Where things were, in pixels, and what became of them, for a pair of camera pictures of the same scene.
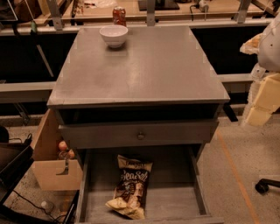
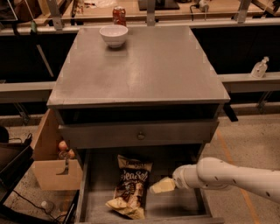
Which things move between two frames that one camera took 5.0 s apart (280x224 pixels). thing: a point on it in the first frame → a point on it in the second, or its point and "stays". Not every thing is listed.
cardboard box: x=54 y=174 stays
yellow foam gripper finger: x=267 y=99 → x=165 y=185
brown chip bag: x=129 y=195 stays
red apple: x=62 y=145 stays
